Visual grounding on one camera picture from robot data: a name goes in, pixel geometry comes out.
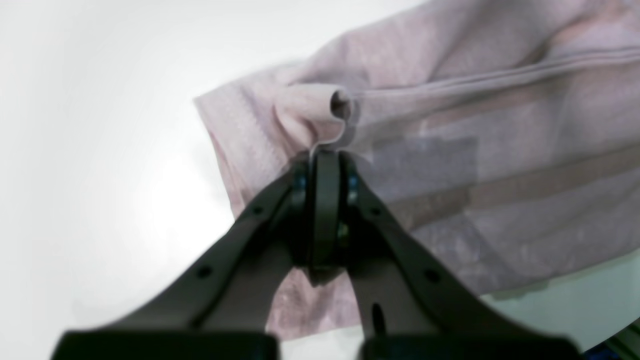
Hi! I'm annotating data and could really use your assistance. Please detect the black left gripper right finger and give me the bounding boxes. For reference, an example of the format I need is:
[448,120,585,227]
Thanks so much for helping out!
[330,152,582,360]

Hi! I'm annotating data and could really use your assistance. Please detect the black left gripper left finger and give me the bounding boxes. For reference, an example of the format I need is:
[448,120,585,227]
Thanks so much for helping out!
[52,155,330,360]

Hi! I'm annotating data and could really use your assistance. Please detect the pink T-shirt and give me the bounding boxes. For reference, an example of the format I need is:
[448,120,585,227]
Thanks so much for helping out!
[192,0,640,343]

